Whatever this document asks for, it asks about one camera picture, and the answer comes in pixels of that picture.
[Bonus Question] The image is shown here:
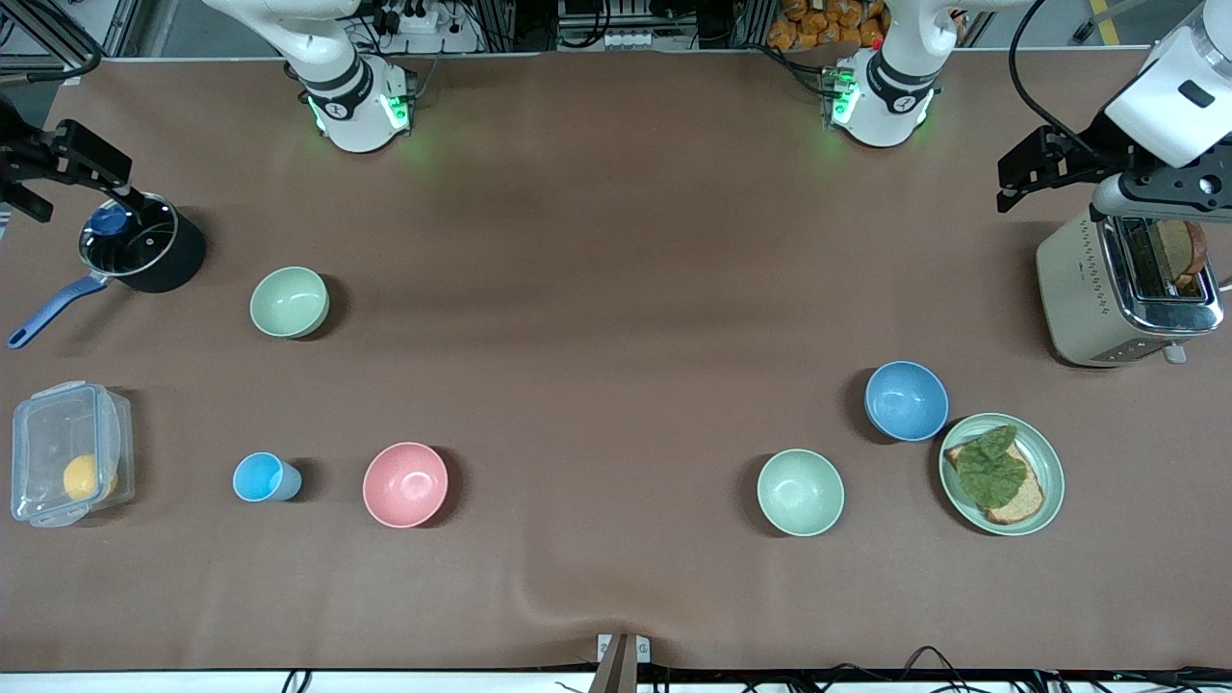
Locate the light green bowl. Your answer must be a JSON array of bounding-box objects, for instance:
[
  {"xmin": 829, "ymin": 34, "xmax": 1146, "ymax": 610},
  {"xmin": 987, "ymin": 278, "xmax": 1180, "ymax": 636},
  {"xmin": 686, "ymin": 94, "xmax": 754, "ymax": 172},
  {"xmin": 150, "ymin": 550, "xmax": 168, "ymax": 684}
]
[
  {"xmin": 757, "ymin": 449, "xmax": 846, "ymax": 537},
  {"xmin": 249, "ymin": 267, "xmax": 331, "ymax": 340}
]

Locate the blue bowl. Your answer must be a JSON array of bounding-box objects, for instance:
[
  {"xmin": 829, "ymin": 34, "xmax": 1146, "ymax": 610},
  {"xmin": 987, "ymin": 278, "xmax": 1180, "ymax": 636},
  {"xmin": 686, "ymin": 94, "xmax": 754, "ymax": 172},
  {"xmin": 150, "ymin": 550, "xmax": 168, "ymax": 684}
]
[{"xmin": 863, "ymin": 361, "xmax": 950, "ymax": 443}]

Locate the pink bowl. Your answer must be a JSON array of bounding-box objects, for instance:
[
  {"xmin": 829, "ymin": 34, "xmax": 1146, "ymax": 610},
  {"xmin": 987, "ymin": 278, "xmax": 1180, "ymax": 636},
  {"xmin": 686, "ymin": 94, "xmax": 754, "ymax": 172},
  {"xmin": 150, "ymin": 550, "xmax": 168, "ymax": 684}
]
[{"xmin": 362, "ymin": 442, "xmax": 450, "ymax": 529}]

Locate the brown toast slice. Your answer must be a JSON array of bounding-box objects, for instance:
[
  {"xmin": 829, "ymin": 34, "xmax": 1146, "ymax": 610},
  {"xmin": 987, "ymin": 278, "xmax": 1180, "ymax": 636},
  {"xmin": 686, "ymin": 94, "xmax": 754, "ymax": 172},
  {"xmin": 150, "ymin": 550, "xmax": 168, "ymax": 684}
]
[{"xmin": 1155, "ymin": 219, "xmax": 1210, "ymax": 291}]

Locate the glass lid with blue knob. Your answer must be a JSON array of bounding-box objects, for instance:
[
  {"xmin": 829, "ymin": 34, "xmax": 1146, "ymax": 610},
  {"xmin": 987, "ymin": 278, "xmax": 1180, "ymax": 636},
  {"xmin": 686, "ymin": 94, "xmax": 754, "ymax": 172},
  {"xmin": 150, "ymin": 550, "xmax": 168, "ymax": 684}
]
[{"xmin": 79, "ymin": 197, "xmax": 180, "ymax": 278}]

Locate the beige and chrome toaster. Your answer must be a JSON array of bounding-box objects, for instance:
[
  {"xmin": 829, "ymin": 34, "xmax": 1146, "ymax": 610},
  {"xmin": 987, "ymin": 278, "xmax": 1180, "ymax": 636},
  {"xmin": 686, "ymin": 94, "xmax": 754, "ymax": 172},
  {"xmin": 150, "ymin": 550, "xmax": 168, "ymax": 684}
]
[{"xmin": 1036, "ymin": 212, "xmax": 1226, "ymax": 369}]

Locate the clear plastic food container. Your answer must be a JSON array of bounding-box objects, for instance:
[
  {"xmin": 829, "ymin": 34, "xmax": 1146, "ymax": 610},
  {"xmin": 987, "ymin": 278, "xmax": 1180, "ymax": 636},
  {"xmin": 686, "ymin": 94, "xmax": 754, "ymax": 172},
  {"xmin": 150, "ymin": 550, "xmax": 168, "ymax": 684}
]
[{"xmin": 10, "ymin": 381, "xmax": 136, "ymax": 528}]

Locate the bag of orange snacks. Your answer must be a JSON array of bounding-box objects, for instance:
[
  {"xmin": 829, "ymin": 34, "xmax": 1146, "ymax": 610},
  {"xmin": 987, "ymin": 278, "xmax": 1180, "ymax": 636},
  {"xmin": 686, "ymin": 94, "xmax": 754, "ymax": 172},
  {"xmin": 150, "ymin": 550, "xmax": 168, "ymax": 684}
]
[{"xmin": 768, "ymin": 0, "xmax": 892, "ymax": 53}]

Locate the yellow lemon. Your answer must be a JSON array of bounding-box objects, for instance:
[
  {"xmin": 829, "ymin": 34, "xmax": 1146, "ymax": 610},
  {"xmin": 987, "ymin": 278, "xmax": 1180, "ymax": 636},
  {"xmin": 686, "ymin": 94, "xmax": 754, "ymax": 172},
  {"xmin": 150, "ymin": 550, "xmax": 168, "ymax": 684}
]
[{"xmin": 64, "ymin": 454, "xmax": 119, "ymax": 502}]

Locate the green lettuce leaf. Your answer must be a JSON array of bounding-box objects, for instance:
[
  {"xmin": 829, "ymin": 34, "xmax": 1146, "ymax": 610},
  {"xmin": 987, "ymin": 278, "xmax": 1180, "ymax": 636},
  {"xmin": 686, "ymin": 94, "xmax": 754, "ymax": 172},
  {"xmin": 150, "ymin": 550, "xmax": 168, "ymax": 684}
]
[{"xmin": 955, "ymin": 424, "xmax": 1030, "ymax": 510}]

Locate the light green plate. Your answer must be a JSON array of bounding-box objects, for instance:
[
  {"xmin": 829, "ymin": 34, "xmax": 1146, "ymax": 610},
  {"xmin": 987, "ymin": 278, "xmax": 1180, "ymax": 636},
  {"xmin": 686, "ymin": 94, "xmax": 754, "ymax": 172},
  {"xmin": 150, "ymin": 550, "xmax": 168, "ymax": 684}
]
[{"xmin": 938, "ymin": 413, "xmax": 1066, "ymax": 537}]

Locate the bread slice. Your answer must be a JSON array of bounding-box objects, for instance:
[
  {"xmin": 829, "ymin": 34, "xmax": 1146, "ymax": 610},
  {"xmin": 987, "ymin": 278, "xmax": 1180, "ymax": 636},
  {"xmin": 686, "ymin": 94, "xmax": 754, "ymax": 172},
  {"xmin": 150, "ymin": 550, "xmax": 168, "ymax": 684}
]
[{"xmin": 944, "ymin": 438, "xmax": 1046, "ymax": 526}]

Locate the white power strip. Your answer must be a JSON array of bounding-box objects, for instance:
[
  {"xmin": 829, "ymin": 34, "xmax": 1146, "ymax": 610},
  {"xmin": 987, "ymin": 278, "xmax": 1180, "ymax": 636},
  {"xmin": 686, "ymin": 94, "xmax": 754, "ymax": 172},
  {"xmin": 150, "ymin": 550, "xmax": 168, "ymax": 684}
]
[
  {"xmin": 556, "ymin": 27, "xmax": 696, "ymax": 51},
  {"xmin": 371, "ymin": 0, "xmax": 484, "ymax": 55}
]

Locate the blue cup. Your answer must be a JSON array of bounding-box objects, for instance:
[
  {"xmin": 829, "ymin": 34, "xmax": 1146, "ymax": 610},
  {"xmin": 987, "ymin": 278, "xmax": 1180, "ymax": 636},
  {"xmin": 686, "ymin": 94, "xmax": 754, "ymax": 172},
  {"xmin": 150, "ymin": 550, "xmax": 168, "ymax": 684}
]
[{"xmin": 232, "ymin": 451, "xmax": 303, "ymax": 503}]

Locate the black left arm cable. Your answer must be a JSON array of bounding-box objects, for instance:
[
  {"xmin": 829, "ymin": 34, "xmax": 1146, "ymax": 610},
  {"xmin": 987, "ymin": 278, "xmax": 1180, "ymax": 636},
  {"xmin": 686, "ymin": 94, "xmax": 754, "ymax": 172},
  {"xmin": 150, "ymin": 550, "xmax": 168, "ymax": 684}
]
[{"xmin": 1008, "ymin": 0, "xmax": 1100, "ymax": 160}]

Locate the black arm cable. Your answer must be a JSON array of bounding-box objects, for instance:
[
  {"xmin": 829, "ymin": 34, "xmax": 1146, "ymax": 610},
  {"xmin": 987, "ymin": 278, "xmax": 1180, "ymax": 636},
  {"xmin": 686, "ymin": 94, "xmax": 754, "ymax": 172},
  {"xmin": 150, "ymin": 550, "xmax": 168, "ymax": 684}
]
[
  {"xmin": 1008, "ymin": 0, "xmax": 1100, "ymax": 160},
  {"xmin": 0, "ymin": 0, "xmax": 103, "ymax": 86}
]

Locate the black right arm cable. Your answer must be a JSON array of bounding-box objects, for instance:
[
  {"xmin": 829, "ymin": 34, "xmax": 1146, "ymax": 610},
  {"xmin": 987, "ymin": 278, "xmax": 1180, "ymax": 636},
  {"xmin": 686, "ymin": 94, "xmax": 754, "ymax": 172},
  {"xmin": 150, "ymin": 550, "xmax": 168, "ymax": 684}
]
[{"xmin": 0, "ymin": 0, "xmax": 103, "ymax": 86}]

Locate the black pot with blue handle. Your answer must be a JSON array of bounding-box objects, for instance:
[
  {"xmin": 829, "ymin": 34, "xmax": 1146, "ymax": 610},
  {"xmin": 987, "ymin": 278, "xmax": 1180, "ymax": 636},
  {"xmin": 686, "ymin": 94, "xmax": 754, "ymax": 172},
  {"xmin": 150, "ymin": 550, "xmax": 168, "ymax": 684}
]
[{"xmin": 8, "ymin": 192, "xmax": 208, "ymax": 350}]

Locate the metal table edge bracket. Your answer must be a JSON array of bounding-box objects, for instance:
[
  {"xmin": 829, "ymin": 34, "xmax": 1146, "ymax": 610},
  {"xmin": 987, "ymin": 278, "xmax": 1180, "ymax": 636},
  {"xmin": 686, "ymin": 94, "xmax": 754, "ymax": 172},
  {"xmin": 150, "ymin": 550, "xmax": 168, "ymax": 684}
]
[{"xmin": 596, "ymin": 632, "xmax": 652, "ymax": 693}]

